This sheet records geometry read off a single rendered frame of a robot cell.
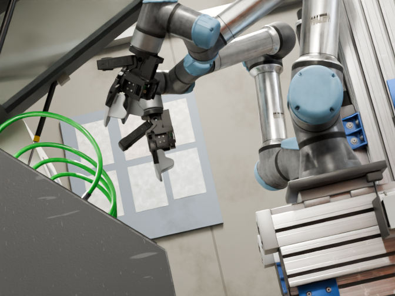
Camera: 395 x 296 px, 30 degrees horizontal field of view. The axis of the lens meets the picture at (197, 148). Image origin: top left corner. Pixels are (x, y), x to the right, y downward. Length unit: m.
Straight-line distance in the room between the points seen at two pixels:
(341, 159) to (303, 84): 0.21
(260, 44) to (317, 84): 0.72
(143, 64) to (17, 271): 0.57
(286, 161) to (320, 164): 0.56
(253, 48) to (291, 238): 0.80
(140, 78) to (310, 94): 0.43
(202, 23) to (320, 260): 0.60
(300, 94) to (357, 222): 0.32
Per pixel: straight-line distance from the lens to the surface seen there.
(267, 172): 2.35
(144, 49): 1.77
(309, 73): 1.62
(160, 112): 2.19
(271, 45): 2.35
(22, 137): 2.48
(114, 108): 1.82
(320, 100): 1.61
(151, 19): 1.76
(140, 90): 1.80
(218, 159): 4.72
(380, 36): 2.03
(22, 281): 1.68
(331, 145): 1.73
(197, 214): 4.64
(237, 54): 2.25
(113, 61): 1.84
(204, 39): 1.72
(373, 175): 1.68
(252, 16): 1.86
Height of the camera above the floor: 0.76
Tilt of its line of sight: 14 degrees up
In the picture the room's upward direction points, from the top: 12 degrees counter-clockwise
